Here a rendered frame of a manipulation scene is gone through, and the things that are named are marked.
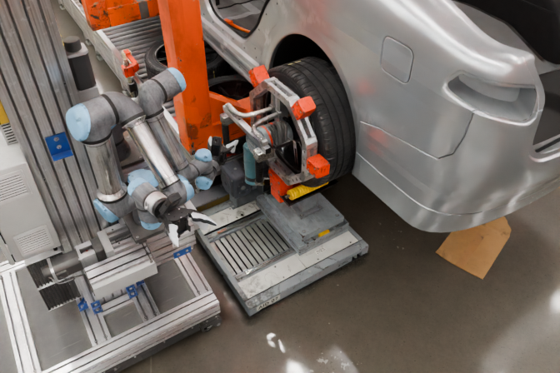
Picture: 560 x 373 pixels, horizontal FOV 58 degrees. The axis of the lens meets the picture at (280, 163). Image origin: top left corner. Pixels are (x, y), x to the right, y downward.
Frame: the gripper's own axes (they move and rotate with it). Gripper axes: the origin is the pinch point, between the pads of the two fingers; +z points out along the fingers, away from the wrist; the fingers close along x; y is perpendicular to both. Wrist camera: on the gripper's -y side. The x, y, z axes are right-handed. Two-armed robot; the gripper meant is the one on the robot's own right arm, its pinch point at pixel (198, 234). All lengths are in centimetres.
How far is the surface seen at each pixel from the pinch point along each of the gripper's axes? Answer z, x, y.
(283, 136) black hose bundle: -37, -79, 13
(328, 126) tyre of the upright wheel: -25, -96, 7
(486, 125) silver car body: 44, -92, -28
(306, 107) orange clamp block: -32, -87, -2
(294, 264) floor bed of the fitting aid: -31, -96, 104
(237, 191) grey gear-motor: -82, -95, 81
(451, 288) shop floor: 41, -151, 104
